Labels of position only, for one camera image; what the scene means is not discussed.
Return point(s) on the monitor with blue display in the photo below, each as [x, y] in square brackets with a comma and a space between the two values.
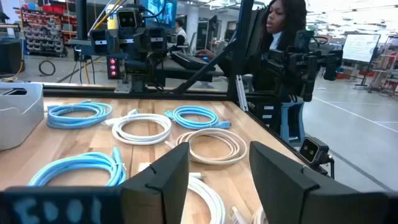
[161, 12]

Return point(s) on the person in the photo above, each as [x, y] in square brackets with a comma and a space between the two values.
[280, 18]
[180, 31]

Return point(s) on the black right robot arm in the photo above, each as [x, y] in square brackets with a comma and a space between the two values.
[140, 71]

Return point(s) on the black computer keyboard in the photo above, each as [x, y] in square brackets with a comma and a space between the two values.
[186, 60]

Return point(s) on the shelf with parts bins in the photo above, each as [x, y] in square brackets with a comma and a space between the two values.
[43, 31]

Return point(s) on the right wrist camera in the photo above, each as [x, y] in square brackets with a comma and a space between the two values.
[127, 18]

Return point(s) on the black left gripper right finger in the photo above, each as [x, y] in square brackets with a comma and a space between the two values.
[286, 193]

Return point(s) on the small black table camera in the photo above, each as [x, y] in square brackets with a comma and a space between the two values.
[311, 151]

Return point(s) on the whiteboard on stand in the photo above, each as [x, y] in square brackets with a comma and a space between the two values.
[360, 46]

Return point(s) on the grey plastic bin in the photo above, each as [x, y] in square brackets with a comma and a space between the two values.
[18, 118]

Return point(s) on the dark computer desk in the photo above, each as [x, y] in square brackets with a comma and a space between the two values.
[174, 73]

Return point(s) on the black equipment case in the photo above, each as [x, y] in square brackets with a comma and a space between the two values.
[11, 56]

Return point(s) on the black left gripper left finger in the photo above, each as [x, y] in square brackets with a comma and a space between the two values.
[161, 193]

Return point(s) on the silver aluminium bar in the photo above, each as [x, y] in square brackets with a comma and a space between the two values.
[241, 93]

